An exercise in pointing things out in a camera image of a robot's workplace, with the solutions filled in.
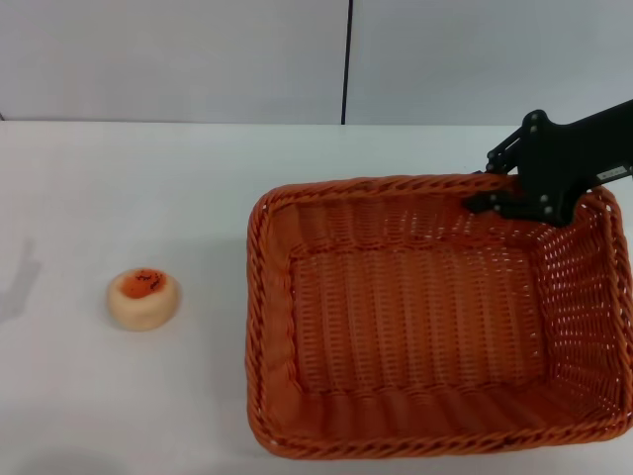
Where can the black vertical wall strip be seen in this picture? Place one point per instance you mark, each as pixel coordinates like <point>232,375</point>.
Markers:
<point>346,59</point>

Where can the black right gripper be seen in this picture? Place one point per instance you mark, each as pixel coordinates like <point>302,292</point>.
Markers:
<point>569,153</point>

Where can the orange woven wicker basket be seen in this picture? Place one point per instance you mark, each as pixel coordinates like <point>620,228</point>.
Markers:
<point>420,321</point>

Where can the round bun with orange centre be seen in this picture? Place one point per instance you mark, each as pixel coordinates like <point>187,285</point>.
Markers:
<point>141,312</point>

